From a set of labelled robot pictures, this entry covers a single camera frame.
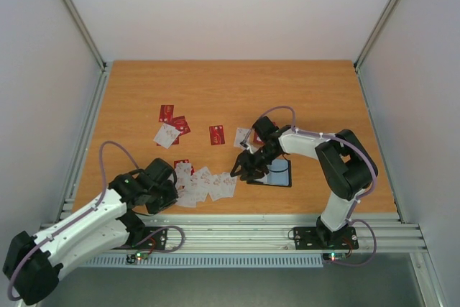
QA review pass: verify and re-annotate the right controller board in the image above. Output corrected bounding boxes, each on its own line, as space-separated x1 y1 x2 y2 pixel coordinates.
323 252 351 262

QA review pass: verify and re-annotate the aluminium table edge rail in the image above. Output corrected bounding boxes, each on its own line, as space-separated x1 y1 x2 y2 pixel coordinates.
39 213 428 252

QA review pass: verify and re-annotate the black leather card holder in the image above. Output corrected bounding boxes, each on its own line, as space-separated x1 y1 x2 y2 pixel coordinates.
247 159 292 188

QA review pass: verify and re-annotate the white floral card left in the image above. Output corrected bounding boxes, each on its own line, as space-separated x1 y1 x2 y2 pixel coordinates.
154 123 180 149

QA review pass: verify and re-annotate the frame post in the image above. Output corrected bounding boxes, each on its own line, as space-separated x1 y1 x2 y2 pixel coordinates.
354 0 401 73
41 0 109 73

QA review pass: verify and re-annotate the controller board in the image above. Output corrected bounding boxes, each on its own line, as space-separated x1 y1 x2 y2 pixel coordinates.
125 252 150 265
323 252 351 262

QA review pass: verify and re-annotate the left frame post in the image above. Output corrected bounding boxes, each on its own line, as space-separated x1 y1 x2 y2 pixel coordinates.
41 0 109 73

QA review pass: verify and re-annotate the grey slotted cable duct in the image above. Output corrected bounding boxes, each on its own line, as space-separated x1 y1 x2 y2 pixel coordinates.
82 253 323 269

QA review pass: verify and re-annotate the left controller board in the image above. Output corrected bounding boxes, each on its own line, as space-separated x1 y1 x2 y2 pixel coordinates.
125 252 150 265

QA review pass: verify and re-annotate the red card under pile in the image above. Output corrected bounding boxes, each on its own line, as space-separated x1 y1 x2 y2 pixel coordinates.
174 159 190 168

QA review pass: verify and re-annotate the white floral card centre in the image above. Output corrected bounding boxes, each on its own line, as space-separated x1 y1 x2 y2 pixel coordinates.
234 127 246 150

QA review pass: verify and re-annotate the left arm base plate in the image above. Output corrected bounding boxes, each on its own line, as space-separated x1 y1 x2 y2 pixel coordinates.
116 226 167 250

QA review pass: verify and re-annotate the red card far left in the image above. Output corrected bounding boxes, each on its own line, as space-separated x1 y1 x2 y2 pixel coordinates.
158 104 174 123

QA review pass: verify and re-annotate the white floral card pile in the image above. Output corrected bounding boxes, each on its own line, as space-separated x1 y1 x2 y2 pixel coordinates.
175 163 236 208

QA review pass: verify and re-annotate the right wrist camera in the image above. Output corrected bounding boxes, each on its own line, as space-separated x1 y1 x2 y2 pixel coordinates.
239 129 252 150

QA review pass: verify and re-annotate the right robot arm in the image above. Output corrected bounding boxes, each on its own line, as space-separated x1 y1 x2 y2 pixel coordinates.
230 116 378 248

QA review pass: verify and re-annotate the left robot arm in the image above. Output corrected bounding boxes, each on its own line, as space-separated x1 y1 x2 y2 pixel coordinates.
3 158 178 306

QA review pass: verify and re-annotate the red card centre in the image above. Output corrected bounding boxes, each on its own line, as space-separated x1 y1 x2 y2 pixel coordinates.
209 125 225 145

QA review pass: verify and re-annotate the right frame post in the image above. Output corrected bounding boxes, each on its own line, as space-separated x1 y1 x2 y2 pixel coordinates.
354 0 401 73

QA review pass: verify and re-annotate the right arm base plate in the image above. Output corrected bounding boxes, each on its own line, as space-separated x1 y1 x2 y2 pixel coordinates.
288 226 359 251

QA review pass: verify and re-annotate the red card with white card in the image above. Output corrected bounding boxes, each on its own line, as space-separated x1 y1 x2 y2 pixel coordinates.
253 122 278 144

